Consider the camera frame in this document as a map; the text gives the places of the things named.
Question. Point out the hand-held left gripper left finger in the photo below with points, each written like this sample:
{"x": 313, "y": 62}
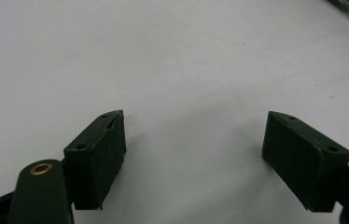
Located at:
{"x": 96, "y": 161}

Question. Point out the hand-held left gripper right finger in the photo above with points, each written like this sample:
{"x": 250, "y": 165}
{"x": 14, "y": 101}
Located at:
{"x": 303, "y": 161}

